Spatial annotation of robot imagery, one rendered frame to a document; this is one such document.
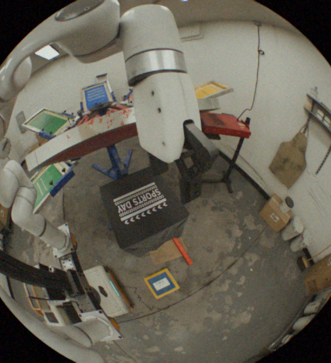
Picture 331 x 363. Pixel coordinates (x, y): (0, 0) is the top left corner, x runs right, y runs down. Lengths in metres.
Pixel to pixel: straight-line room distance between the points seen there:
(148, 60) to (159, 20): 0.07
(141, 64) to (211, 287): 1.78
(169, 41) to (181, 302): 1.77
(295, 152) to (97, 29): 2.12
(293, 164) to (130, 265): 2.51
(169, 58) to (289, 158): 2.09
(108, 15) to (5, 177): 0.45
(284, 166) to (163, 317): 2.52
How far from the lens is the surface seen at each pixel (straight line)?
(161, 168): 0.25
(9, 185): 0.48
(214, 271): 1.75
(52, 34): 0.15
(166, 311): 1.72
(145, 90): 0.15
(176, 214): 0.79
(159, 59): 0.15
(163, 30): 0.17
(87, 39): 0.16
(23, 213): 0.51
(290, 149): 2.11
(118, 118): 0.31
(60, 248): 0.69
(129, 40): 0.18
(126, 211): 0.82
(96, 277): 1.54
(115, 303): 1.50
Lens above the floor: 1.65
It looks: 49 degrees down
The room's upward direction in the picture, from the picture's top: straight up
